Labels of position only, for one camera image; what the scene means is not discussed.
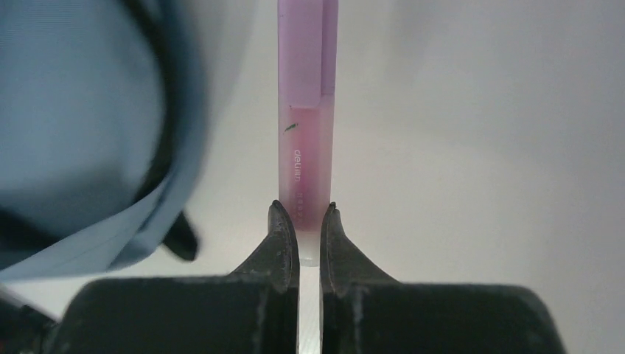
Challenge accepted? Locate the pink eraser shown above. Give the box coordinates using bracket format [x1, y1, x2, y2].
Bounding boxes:
[278, 0, 339, 266]

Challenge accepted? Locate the blue student backpack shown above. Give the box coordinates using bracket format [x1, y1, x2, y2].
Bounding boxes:
[1, 1, 206, 282]

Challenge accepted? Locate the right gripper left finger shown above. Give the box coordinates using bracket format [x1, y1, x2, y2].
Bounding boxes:
[51, 201, 300, 353]

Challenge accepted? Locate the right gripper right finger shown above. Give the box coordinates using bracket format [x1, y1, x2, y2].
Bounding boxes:
[320, 204, 565, 353]

